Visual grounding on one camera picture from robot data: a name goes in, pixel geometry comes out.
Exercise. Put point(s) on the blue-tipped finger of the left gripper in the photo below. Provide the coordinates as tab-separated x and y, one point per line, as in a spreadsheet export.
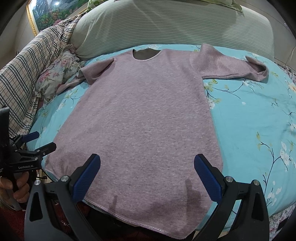
22	139

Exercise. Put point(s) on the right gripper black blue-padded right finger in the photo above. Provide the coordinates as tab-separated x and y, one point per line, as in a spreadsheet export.
251	221

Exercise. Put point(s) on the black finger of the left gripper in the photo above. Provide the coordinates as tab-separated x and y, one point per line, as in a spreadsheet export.
40	152

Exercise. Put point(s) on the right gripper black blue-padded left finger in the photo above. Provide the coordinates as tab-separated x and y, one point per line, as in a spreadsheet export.
69	190

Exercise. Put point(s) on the turquoise floral bed sheet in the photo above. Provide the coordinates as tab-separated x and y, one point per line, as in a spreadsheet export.
254	124

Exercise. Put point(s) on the green striped pillow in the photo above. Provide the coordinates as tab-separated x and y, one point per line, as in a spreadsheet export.
117	25

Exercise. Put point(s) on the gold framed landscape painting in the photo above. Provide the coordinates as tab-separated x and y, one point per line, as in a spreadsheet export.
45	13

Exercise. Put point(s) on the beige plaid blanket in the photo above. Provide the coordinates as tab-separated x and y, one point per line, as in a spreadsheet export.
20	75

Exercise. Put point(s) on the mauve knit sweater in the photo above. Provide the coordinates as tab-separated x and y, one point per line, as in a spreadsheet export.
147	119

